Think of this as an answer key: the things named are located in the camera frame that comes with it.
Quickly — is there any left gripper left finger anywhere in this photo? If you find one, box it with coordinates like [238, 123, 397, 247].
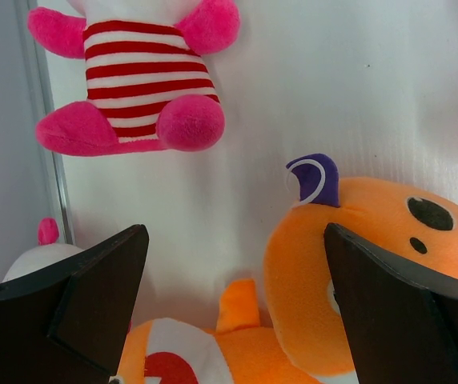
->
[0, 225, 149, 383]

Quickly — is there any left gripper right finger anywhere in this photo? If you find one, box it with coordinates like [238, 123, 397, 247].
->
[324, 223, 458, 383]

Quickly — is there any panda plush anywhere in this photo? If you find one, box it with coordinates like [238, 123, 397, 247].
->
[2, 218, 83, 282]
[27, 1, 240, 157]

